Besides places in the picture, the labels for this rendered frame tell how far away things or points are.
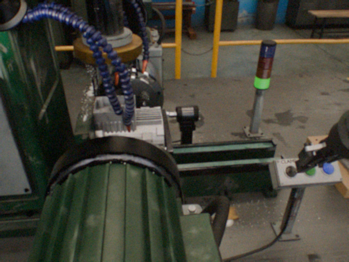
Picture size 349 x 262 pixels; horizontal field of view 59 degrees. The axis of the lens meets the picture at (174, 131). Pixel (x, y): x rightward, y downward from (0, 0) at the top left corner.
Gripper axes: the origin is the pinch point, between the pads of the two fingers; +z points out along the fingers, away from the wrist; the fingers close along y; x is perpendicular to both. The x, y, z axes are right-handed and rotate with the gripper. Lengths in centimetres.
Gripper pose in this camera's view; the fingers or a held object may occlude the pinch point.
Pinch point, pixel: (305, 164)
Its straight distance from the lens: 79.4
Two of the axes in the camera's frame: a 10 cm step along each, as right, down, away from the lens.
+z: -0.7, 3.5, 9.3
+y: -9.9, 0.6, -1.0
